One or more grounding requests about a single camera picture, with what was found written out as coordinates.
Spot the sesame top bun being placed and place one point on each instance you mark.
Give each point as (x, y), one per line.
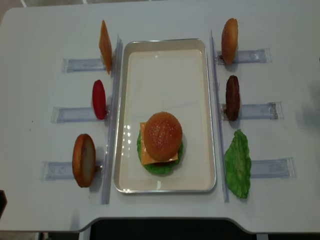
(162, 136)

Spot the cheese slice on burger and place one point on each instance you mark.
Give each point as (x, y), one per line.
(144, 156)

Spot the lettuce leaf on burger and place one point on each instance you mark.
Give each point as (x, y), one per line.
(164, 170)

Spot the red tomato slice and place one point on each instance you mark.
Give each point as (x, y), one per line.
(99, 100)

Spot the spare brown meat patty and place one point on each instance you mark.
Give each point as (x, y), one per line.
(232, 97)

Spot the clear holder under cheese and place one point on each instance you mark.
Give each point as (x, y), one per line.
(70, 65)

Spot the spare green lettuce leaf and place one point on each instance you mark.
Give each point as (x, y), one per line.
(238, 165)

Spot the spare standing cheese slice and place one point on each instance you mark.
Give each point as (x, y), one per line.
(105, 47)

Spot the clear holder under tomato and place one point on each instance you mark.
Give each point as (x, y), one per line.
(74, 115)

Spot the clear holder under lettuce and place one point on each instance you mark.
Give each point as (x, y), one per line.
(273, 168)

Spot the white rectangular metal tray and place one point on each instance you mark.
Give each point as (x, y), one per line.
(165, 76)

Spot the spare bun slice left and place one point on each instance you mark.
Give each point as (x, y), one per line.
(84, 160)

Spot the spare sesame top bun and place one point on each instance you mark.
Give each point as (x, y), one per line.
(229, 41)

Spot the clear holder under patty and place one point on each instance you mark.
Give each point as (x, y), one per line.
(266, 111)

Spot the clear holder under buns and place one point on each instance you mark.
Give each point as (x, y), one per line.
(262, 55)

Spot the clear holder under left bun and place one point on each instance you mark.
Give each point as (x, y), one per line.
(56, 171)

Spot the brown object at edge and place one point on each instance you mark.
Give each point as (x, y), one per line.
(3, 202)

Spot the clear left long rail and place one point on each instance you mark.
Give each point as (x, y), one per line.
(113, 124)

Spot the clear long rail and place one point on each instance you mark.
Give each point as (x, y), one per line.
(113, 124)
(225, 189)

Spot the clear right long rail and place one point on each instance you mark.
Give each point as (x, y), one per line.
(225, 189)

